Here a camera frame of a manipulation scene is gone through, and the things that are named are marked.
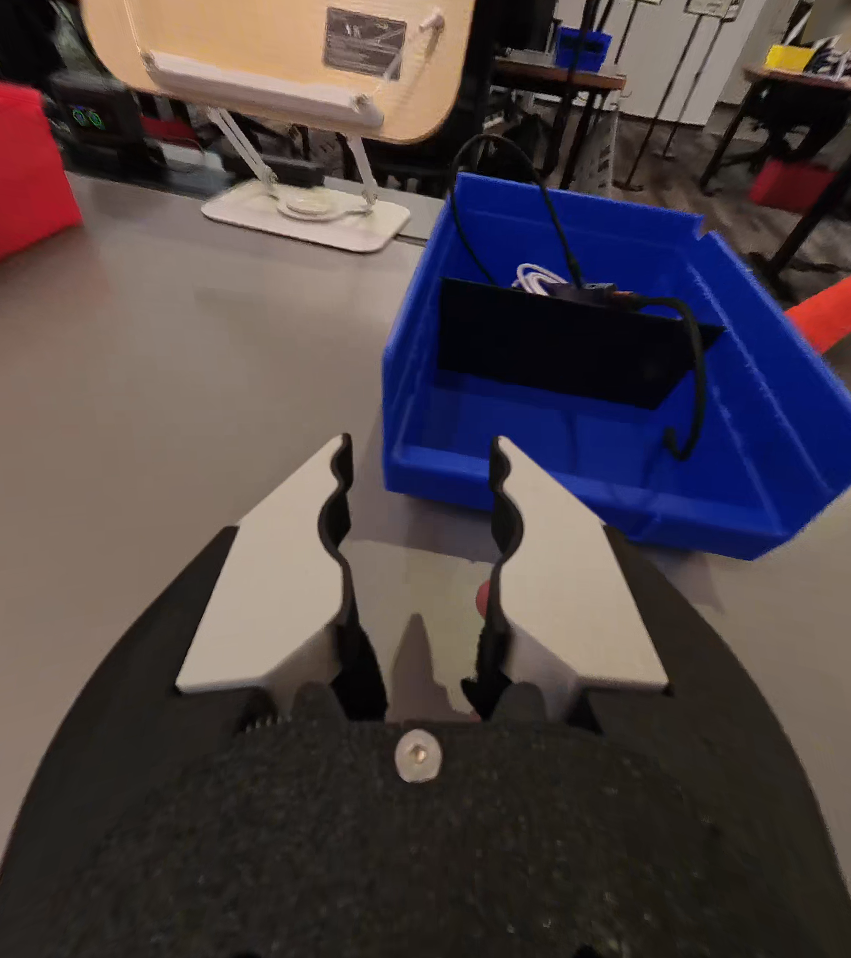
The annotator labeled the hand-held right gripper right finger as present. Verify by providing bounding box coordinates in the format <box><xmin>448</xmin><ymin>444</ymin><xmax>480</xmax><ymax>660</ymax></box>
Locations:
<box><xmin>459</xmin><ymin>436</ymin><xmax>669</xmax><ymax>721</ymax></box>

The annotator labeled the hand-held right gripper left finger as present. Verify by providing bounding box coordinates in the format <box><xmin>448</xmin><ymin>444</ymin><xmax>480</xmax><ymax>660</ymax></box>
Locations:
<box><xmin>175</xmin><ymin>434</ymin><xmax>389</xmax><ymax>721</ymax></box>

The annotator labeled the white cable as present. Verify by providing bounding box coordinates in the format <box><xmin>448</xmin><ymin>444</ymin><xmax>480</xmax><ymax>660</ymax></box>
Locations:
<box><xmin>511</xmin><ymin>262</ymin><xmax>572</xmax><ymax>296</ymax></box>

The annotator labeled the grey desk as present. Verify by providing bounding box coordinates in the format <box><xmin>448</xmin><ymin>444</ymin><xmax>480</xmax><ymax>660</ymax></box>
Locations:
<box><xmin>0</xmin><ymin>171</ymin><xmax>851</xmax><ymax>958</ymax></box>

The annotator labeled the flat black device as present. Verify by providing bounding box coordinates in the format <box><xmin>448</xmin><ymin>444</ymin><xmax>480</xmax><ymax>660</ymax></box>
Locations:
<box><xmin>268</xmin><ymin>153</ymin><xmax>327</xmax><ymax>190</ymax></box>

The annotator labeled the black power station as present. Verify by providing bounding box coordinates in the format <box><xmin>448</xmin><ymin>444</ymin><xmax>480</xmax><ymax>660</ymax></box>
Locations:
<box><xmin>47</xmin><ymin>71</ymin><xmax>146</xmax><ymax>162</ymax></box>

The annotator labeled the wooden side table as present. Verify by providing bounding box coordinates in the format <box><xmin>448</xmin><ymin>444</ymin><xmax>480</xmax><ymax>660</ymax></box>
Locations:
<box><xmin>493</xmin><ymin>52</ymin><xmax>629</xmax><ymax>190</ymax></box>

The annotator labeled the small blue storage bin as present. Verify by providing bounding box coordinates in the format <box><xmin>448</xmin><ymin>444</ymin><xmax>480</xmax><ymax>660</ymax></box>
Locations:
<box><xmin>554</xmin><ymin>26</ymin><xmax>614</xmax><ymax>68</ymax></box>

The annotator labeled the wooden stand with white base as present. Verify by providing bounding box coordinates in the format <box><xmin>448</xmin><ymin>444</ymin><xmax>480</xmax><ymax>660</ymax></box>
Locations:
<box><xmin>80</xmin><ymin>0</ymin><xmax>477</xmax><ymax>254</ymax></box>

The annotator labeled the black-legged wooden table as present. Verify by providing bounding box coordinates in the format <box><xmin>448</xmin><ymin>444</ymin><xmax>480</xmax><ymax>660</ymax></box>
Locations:
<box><xmin>698</xmin><ymin>63</ymin><xmax>851</xmax><ymax>278</ymax></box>

